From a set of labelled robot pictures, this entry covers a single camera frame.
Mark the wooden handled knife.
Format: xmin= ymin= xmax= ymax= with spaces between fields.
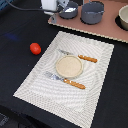
xmin=58 ymin=49 xmax=98 ymax=63

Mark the grey pot with lid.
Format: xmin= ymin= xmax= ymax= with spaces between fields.
xmin=81 ymin=1 xmax=104 ymax=24

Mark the round beige plate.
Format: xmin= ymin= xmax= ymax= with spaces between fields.
xmin=56 ymin=55 xmax=83 ymax=78

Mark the beige woven placemat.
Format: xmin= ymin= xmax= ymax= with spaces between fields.
xmin=14 ymin=31 xmax=114 ymax=128

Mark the beige bowl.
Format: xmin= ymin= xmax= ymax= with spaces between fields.
xmin=119 ymin=5 xmax=128 ymax=30

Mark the grey frying pan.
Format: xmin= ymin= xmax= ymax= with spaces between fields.
xmin=59 ymin=1 xmax=78 ymax=19

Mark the pink stove board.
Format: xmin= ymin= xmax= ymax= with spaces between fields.
xmin=48 ymin=0 xmax=128 ymax=43

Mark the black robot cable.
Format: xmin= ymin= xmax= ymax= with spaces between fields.
xmin=4 ymin=0 xmax=46 ymax=12

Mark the wooden handled fork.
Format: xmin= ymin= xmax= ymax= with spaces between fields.
xmin=45 ymin=72 xmax=86 ymax=89

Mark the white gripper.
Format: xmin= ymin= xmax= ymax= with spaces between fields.
xmin=41 ymin=0 xmax=69 ymax=15

